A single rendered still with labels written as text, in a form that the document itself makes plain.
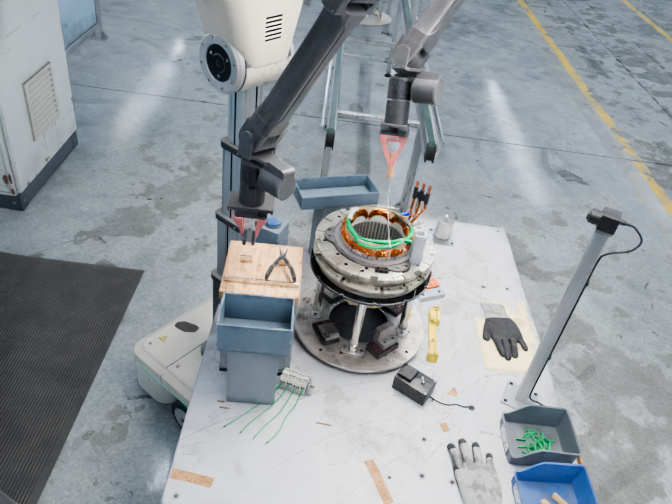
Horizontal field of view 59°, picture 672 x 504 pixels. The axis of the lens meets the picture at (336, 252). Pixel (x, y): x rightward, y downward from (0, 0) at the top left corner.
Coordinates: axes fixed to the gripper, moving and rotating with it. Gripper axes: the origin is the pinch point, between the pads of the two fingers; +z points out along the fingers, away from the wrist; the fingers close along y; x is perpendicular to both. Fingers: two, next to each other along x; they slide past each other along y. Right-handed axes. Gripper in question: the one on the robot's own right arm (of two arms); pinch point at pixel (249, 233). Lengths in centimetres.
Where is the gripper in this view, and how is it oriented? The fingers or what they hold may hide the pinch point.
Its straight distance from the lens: 140.8
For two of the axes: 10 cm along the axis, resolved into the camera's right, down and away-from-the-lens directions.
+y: 9.9, 1.0, 0.9
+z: -1.4, 7.8, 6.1
